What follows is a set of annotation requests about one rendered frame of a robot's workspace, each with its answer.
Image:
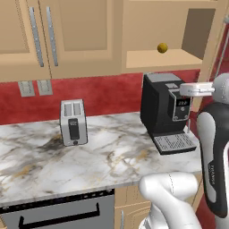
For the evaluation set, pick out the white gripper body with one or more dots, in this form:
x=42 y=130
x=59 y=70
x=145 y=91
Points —
x=193 y=89

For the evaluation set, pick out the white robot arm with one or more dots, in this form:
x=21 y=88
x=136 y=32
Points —
x=213 y=155

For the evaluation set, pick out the open tan cabinet door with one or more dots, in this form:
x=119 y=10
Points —
x=213 y=41

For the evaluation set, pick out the tan base cabinet door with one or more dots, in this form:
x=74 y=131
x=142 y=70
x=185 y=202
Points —
x=131 y=205

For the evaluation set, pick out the black coffee machine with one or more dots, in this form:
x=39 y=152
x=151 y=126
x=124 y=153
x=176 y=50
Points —
x=158 y=110

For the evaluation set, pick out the dark yellow round fruit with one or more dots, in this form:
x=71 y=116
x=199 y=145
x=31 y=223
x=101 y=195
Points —
x=162 y=47

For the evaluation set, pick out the silver toaster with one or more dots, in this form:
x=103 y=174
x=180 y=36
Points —
x=74 y=125

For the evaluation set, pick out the grey dishwasher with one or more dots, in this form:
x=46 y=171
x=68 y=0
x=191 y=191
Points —
x=59 y=211

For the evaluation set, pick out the open tan wall cabinet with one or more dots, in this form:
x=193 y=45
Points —
x=161 y=61

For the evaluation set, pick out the grey wall outlet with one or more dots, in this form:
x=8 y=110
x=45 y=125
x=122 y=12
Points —
x=26 y=89
x=44 y=87

